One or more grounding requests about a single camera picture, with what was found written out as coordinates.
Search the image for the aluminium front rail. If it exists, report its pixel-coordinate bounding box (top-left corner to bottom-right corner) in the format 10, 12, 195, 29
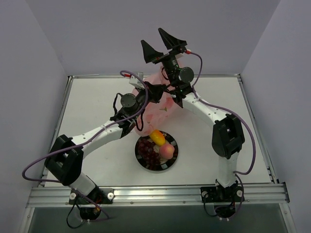
26, 183, 290, 208

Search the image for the orange fake fruit slice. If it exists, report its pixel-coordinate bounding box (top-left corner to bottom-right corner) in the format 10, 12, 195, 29
149, 130, 166, 146

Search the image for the round plate dark rim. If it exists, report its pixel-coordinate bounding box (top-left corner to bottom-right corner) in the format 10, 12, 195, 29
135, 131, 179, 172

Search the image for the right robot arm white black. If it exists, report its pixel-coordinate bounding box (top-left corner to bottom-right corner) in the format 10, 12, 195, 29
141, 28, 245, 200

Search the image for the fake peach pink yellow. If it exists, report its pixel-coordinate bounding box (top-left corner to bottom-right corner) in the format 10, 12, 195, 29
159, 144, 175, 160

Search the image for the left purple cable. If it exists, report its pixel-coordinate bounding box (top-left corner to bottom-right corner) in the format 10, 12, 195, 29
21, 69, 149, 222

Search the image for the pink plastic bag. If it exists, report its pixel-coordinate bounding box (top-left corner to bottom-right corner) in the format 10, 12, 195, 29
134, 66, 178, 136

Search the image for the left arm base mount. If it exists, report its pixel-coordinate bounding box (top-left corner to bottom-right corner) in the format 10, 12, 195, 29
69, 188, 114, 205

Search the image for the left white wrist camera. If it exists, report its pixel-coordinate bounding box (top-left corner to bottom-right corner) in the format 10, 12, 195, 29
129, 72, 144, 89

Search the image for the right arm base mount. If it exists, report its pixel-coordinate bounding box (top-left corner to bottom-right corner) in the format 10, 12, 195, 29
200, 183, 245, 203

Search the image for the red fake grape bunch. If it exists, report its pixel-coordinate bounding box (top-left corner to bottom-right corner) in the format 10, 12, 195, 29
138, 138, 161, 170

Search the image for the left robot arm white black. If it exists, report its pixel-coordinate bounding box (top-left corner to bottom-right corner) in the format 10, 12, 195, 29
44, 82, 167, 203

